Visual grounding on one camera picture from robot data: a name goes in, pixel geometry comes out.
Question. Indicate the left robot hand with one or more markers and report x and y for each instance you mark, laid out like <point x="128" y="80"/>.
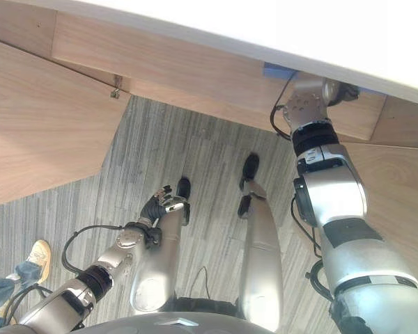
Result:
<point x="154" y="208"/>

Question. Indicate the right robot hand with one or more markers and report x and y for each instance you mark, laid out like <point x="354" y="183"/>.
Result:
<point x="331" y="91"/>

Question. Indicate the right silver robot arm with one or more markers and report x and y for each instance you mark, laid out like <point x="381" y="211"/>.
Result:
<point x="338" y="208"/>

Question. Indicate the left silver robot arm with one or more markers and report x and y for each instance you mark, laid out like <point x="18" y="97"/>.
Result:
<point x="90" y="278"/>

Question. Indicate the metal cabinet door latch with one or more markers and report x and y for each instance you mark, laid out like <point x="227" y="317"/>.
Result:
<point x="115" y="92"/>

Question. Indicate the wooden cabinet door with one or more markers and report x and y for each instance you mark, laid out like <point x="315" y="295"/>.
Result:
<point x="42" y="132"/>
<point x="397" y="195"/>

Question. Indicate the wooden office cabinet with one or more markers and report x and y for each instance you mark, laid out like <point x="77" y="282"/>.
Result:
<point x="195" y="73"/>

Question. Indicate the left dark robot foot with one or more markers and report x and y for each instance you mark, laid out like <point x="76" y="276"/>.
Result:
<point x="184" y="188"/>

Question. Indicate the dark robot foot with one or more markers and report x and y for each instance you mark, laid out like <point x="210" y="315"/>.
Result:
<point x="184" y="188"/>
<point x="251" y="168"/>

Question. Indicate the left silver robot leg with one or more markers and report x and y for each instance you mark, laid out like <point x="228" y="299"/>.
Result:
<point x="160" y="264"/>

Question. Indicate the silver robot leg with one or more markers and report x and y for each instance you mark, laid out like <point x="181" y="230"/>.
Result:
<point x="263" y="264"/>
<point x="160" y="264"/>

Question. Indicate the right dark robot foot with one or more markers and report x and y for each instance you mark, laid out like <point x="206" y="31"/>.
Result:
<point x="251" y="168"/>

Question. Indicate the silver robot torso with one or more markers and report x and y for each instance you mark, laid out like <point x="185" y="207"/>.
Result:
<point x="181" y="323"/>

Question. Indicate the right silver robot leg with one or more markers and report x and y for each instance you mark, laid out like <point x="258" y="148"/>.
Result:
<point x="263" y="264"/>

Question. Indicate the person's shoe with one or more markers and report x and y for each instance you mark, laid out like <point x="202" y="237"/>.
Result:
<point x="40" y="259"/>

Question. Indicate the person's leg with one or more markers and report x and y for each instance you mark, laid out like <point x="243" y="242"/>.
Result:
<point x="5" y="288"/>

